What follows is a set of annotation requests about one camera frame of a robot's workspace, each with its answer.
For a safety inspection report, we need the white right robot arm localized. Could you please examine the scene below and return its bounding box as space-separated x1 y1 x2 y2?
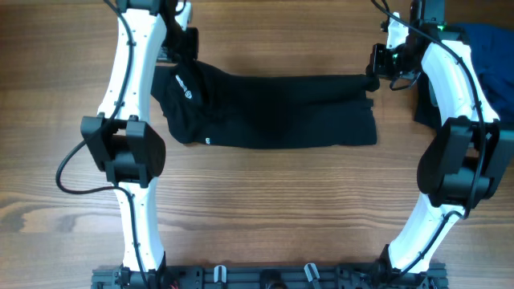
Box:
366 1 513 284

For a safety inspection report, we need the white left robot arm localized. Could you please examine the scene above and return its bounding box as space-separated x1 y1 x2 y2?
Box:
80 1 192 288

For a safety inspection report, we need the black t-shirt with white logo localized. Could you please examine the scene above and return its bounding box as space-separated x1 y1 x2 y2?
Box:
151 63 380 149

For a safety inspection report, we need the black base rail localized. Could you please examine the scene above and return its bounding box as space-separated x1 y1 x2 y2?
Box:
91 263 449 289

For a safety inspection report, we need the blue clothes pile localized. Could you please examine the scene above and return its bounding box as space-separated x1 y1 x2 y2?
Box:
413 22 514 129

